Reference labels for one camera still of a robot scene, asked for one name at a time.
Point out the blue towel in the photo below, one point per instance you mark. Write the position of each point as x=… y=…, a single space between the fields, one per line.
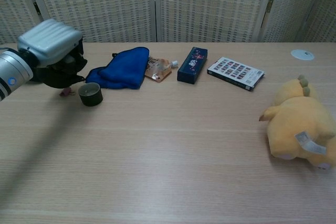
x=123 y=69

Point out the yellow plush toy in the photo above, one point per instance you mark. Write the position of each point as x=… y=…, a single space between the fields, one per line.
x=296 y=119

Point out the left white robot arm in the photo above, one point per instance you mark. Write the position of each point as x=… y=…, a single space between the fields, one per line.
x=13 y=74

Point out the orange spout drink pouch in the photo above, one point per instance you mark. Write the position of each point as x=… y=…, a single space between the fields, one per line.
x=157 y=73

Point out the woven folding screen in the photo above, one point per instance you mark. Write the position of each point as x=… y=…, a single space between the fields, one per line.
x=105 y=6

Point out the dark blue long box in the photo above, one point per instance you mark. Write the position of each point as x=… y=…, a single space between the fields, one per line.
x=191 y=69

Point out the flat box with picture grid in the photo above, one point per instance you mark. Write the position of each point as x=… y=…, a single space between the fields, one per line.
x=233 y=70

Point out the pink binder clip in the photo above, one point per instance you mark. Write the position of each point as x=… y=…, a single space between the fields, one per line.
x=65 y=92

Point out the white round table grommet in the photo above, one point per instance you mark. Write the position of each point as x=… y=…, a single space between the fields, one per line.
x=302 y=54

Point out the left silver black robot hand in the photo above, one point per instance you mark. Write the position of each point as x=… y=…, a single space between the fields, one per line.
x=50 y=40

